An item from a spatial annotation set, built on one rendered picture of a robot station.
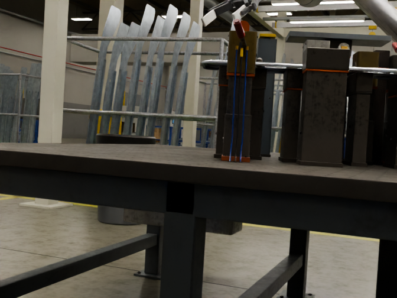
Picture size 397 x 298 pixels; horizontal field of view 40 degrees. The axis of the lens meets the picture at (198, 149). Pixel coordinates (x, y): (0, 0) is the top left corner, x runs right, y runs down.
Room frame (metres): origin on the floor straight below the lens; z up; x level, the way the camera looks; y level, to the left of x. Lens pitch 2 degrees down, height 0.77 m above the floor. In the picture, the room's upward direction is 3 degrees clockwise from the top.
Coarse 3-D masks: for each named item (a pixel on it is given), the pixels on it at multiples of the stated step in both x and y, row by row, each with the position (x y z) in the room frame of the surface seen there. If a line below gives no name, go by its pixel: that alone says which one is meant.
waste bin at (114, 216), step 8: (96, 136) 4.49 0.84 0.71; (104, 136) 4.38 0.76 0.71; (112, 136) 4.35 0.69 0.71; (120, 136) 4.34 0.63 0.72; (128, 136) 4.35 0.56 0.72; (136, 136) 4.37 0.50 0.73; (144, 136) 4.78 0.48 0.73; (104, 208) 4.42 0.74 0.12; (112, 208) 4.39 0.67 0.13; (120, 208) 4.38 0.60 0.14; (104, 216) 4.42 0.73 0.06; (112, 216) 4.39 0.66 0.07; (120, 216) 4.38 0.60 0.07; (112, 224) 4.40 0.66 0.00; (120, 224) 4.39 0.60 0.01; (128, 224) 4.41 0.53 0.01; (136, 224) 4.46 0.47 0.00
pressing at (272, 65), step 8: (208, 64) 1.79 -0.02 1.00; (216, 64) 1.78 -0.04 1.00; (224, 64) 1.77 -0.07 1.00; (256, 64) 1.65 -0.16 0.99; (264, 64) 1.65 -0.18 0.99; (272, 64) 1.65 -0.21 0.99; (280, 64) 1.64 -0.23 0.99; (288, 64) 1.64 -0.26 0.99; (296, 64) 1.64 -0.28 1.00; (272, 72) 1.83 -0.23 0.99; (280, 72) 1.83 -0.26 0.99; (352, 72) 1.77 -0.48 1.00; (368, 72) 1.74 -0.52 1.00; (376, 72) 1.74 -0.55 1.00; (384, 72) 1.70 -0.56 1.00; (392, 72) 1.70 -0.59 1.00
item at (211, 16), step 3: (213, 9) 1.88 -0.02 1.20; (210, 12) 1.86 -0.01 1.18; (213, 12) 1.88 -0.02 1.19; (207, 15) 1.86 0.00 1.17; (210, 15) 1.87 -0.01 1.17; (213, 15) 1.88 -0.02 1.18; (201, 18) 1.84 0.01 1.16; (204, 18) 1.85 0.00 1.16; (207, 18) 1.86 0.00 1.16; (210, 18) 1.87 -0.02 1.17; (213, 18) 1.88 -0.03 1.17; (204, 21) 1.85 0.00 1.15; (207, 21) 1.86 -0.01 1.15; (210, 21) 1.87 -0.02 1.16; (204, 24) 1.85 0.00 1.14; (207, 24) 1.86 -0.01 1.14
